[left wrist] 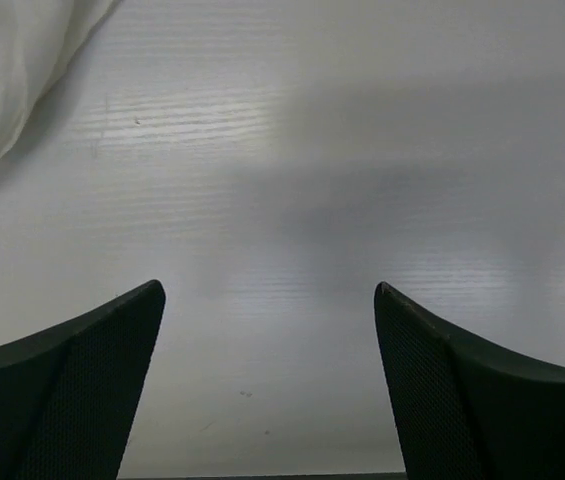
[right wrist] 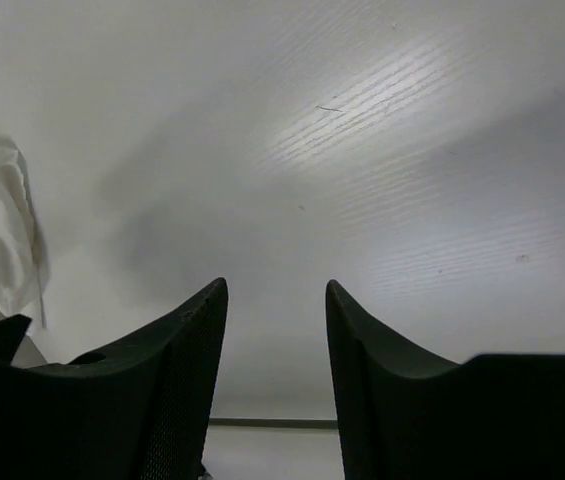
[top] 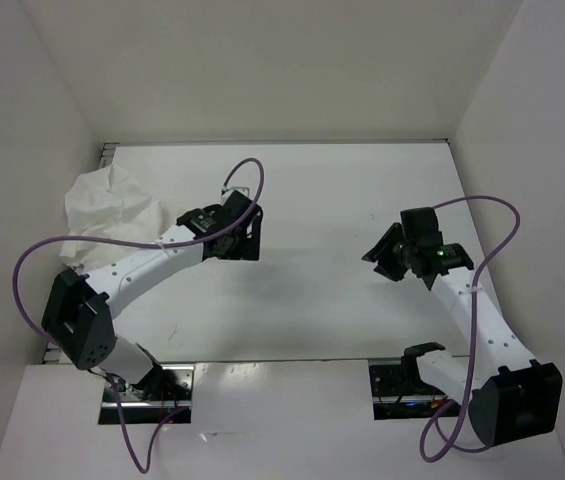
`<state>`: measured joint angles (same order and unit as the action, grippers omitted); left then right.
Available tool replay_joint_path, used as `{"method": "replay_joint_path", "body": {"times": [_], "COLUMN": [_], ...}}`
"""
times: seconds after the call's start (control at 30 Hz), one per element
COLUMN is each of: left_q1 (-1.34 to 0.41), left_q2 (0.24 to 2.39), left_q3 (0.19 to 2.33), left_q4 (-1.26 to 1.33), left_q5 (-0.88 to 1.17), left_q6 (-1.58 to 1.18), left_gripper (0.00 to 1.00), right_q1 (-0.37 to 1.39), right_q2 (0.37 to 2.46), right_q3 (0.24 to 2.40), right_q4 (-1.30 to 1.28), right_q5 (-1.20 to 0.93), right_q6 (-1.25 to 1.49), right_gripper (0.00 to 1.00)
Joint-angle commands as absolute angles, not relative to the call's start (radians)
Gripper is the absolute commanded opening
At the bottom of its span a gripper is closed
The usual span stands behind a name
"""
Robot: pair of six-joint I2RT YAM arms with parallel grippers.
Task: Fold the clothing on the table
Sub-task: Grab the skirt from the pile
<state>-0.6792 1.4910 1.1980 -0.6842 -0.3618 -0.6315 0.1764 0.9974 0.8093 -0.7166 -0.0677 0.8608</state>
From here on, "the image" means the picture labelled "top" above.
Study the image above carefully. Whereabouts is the white skirt cloth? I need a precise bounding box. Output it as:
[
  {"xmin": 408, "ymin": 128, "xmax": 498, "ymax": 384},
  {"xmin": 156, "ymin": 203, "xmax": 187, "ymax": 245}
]
[{"xmin": 58, "ymin": 166, "xmax": 179, "ymax": 274}]

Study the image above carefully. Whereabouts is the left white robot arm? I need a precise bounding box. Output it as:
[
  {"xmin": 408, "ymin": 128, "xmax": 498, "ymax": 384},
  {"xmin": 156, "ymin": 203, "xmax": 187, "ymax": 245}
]
[{"xmin": 42, "ymin": 192, "xmax": 263, "ymax": 400}]

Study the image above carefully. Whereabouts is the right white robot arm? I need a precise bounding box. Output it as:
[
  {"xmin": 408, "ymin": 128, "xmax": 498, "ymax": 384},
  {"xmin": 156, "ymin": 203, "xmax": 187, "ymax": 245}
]
[{"xmin": 363, "ymin": 223, "xmax": 563, "ymax": 447}]

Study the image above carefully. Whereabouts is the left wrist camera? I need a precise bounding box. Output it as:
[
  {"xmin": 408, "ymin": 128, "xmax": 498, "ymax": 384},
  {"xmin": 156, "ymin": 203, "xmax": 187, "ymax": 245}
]
[{"xmin": 221, "ymin": 188, "xmax": 252, "ymax": 222}]

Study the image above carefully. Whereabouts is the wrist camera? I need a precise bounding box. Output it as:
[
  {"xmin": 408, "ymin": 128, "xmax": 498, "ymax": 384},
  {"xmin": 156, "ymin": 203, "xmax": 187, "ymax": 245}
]
[
  {"xmin": 221, "ymin": 188, "xmax": 252, "ymax": 222},
  {"xmin": 400, "ymin": 207, "xmax": 443, "ymax": 248}
]

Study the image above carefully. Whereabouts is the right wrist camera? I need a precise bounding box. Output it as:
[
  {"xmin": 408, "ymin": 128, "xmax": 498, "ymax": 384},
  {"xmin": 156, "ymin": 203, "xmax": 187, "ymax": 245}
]
[{"xmin": 400, "ymin": 207, "xmax": 443, "ymax": 248}]

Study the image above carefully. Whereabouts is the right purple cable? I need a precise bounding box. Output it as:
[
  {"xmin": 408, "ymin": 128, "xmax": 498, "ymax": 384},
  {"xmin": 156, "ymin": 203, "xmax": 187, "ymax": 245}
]
[{"xmin": 419, "ymin": 195, "xmax": 521, "ymax": 462}]

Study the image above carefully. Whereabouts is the purple cable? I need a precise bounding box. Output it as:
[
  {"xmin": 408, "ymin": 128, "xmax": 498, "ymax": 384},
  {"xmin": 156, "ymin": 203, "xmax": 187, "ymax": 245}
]
[
  {"xmin": 12, "ymin": 158, "xmax": 266, "ymax": 474},
  {"xmin": 419, "ymin": 195, "xmax": 521, "ymax": 462}
]

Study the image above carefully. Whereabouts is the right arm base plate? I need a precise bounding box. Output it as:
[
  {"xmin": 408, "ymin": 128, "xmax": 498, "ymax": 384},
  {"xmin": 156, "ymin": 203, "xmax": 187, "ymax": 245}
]
[{"xmin": 368, "ymin": 360, "xmax": 447, "ymax": 421}]

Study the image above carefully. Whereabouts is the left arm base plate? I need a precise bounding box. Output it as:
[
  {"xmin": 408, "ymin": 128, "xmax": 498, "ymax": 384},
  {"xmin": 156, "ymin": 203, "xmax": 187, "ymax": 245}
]
[{"xmin": 98, "ymin": 364, "xmax": 195, "ymax": 425}]

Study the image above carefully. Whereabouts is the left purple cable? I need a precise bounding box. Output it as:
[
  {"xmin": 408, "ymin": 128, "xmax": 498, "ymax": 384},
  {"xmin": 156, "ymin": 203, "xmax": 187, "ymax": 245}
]
[{"xmin": 12, "ymin": 158, "xmax": 266, "ymax": 474}]

